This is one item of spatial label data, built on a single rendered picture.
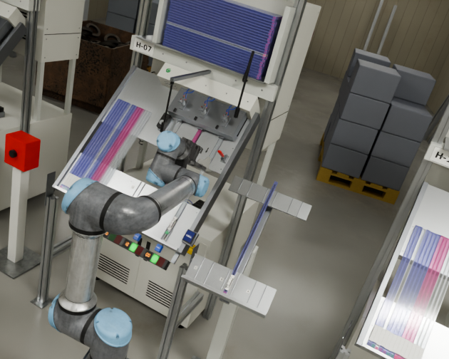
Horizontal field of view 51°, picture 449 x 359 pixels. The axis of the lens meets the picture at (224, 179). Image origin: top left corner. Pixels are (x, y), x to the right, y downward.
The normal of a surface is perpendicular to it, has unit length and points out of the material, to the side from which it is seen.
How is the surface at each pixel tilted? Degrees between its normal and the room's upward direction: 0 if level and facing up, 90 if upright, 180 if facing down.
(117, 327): 8
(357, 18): 90
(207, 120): 48
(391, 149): 90
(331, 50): 90
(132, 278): 90
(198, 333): 0
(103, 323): 8
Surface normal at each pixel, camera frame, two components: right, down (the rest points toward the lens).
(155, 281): -0.44, 0.29
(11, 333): 0.24, -0.88
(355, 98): -0.19, 0.38
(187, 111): -0.15, -0.37
